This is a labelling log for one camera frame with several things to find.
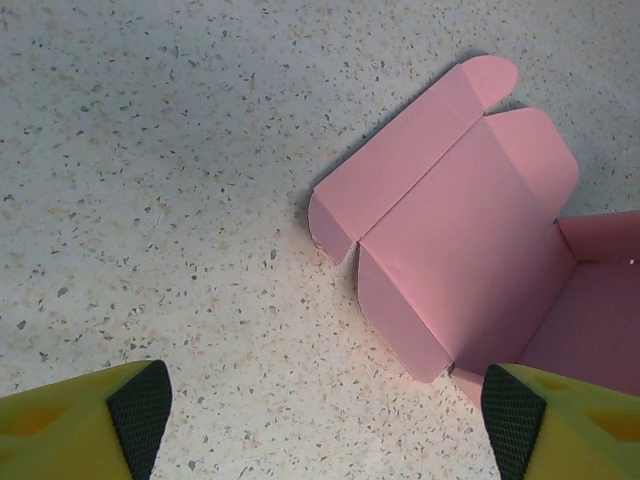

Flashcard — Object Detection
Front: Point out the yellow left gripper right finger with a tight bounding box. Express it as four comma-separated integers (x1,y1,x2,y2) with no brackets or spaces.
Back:
479,362,640,480

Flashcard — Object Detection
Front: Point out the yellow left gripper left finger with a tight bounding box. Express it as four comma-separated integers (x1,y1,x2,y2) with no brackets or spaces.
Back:
0,359,174,480

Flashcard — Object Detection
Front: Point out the pink paper box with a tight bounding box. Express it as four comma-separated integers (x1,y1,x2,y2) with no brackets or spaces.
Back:
305,53,640,416

